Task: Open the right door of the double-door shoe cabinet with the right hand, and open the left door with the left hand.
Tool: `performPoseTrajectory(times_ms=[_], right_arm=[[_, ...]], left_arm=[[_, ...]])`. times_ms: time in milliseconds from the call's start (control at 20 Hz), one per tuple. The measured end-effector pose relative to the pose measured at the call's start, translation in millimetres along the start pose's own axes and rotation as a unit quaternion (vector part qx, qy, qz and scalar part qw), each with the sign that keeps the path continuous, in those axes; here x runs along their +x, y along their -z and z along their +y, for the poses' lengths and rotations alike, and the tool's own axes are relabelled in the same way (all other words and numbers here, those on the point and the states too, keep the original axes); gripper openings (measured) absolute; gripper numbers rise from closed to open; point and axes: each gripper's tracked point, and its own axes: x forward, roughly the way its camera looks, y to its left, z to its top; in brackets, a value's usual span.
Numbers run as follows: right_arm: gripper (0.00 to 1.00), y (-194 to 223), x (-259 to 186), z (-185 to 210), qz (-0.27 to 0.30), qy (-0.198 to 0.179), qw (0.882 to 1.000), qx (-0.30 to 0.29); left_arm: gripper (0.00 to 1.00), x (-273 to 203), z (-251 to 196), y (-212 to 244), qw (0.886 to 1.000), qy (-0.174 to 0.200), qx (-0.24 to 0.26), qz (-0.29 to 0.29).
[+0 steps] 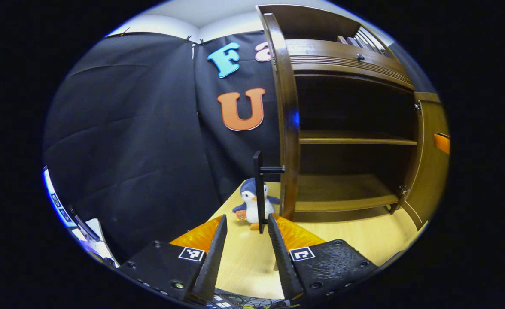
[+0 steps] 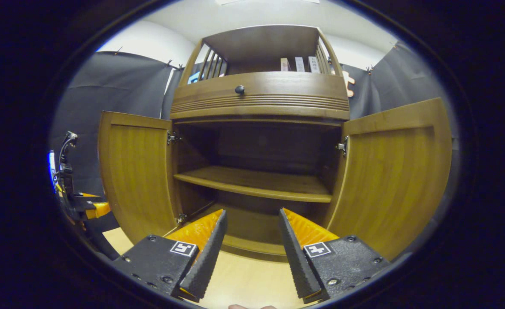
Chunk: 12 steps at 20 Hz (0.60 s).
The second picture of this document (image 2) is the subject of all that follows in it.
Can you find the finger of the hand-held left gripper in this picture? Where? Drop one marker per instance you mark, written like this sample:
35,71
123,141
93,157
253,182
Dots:
98,209
87,197

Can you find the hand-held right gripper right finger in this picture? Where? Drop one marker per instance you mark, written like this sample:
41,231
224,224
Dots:
297,262

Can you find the purple book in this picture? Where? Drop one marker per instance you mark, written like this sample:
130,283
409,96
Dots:
284,64

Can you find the black round drawer knob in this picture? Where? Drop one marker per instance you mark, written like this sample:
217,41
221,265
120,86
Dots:
239,89

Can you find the metal door hinge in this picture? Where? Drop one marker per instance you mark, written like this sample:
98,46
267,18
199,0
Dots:
180,219
342,146
171,137

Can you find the grey book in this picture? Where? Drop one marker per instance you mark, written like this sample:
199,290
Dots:
299,64

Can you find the black backdrop cloth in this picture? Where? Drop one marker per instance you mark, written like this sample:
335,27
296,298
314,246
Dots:
119,86

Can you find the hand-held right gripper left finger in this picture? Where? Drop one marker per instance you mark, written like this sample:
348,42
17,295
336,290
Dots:
205,262

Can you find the wooden drawer front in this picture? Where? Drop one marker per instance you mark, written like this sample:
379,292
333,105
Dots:
287,90

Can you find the wooden shoe cabinet door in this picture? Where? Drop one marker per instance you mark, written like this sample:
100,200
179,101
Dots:
136,171
394,180

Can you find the large ceiling light panel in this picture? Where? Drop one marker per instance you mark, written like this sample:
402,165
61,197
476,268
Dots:
235,1

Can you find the wooden double-door shoe cabinet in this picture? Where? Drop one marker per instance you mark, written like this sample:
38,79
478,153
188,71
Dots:
261,43

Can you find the wooden inner shelf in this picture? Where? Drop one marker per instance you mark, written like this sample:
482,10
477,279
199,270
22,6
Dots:
257,182

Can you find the white book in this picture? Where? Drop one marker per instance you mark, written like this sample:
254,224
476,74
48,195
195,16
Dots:
314,64

